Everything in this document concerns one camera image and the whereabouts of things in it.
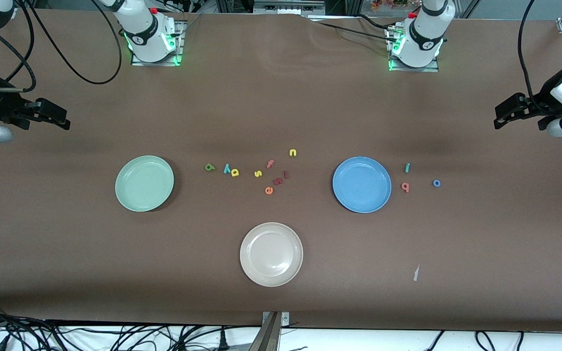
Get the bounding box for black cable across table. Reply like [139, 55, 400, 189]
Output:
[318, 22, 400, 42]

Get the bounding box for blue plate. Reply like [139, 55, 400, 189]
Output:
[332, 156, 392, 214]

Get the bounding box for looped black floor cable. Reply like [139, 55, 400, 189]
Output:
[475, 331, 497, 351]

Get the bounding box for beige plate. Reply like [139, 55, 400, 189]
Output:
[240, 222, 304, 287]

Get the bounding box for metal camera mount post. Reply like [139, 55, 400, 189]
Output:
[249, 311, 290, 351]

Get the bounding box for orange flowers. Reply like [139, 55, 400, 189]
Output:
[370, 0, 421, 11]

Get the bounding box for tangled black floor cables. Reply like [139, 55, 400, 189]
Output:
[0, 302, 262, 351]

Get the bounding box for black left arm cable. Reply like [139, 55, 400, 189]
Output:
[518, 0, 555, 115]

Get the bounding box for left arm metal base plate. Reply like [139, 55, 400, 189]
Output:
[386, 27, 440, 73]

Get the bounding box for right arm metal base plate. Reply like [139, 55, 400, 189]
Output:
[131, 20, 184, 66]

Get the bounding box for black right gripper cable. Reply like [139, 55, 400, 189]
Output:
[0, 14, 37, 93]

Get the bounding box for grey power strip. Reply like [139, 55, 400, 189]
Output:
[254, 0, 326, 15]

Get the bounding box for green plate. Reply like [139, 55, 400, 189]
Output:
[115, 156, 175, 212]

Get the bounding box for long black right arm cable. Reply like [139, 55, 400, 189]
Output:
[27, 0, 123, 85]

